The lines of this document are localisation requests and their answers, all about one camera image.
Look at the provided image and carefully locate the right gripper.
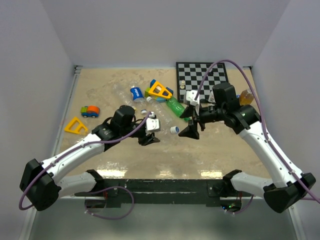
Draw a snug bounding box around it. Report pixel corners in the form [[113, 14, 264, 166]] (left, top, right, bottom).
[[179, 102, 227, 140]]

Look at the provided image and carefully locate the clear bottle white cap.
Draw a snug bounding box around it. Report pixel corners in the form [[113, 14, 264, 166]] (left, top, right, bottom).
[[158, 125, 174, 137], [146, 96, 175, 126]]

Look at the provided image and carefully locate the amber tea bottle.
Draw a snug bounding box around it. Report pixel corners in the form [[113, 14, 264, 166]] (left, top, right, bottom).
[[239, 88, 255, 106]]

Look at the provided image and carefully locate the white green tea bottle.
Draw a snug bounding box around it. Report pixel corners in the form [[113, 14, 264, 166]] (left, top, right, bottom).
[[208, 90, 216, 104]]

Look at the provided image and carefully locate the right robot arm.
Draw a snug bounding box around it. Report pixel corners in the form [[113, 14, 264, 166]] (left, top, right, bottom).
[[178, 82, 316, 213]]

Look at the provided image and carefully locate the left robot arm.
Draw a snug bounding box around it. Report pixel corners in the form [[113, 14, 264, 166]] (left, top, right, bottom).
[[18, 105, 160, 211]]

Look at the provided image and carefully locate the green plastic bottle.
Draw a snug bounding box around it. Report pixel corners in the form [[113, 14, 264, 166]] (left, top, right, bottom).
[[165, 96, 185, 119]]

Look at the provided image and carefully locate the blue pepsi bottle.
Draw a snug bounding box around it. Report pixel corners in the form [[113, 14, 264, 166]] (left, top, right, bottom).
[[130, 86, 145, 103]]

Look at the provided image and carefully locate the clear bottle yellow cap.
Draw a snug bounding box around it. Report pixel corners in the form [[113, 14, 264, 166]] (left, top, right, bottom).
[[112, 83, 137, 111]]

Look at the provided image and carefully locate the yellow triangle toy block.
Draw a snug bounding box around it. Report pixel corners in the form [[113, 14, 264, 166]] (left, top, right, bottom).
[[64, 116, 89, 135], [147, 79, 173, 100]]

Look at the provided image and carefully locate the black white chessboard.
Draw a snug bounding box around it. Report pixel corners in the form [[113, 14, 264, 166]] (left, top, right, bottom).
[[175, 62, 229, 103]]

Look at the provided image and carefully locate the colourful toy car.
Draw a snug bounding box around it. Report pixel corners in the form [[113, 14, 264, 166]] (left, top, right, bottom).
[[80, 105, 100, 118]]

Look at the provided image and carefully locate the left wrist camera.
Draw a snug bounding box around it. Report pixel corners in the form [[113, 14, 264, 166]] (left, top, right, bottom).
[[145, 112, 161, 133]]

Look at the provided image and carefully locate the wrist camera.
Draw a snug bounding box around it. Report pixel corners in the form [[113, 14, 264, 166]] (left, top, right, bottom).
[[183, 90, 200, 114], [145, 112, 161, 133]]

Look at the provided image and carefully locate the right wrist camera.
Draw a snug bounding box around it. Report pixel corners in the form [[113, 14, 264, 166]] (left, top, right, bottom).
[[183, 90, 200, 114]]

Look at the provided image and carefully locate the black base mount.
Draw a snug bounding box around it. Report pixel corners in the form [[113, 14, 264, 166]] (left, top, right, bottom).
[[75, 178, 250, 212]]

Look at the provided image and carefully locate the aluminium frame rail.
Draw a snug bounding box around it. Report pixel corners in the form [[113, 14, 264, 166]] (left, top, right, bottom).
[[50, 65, 83, 157]]

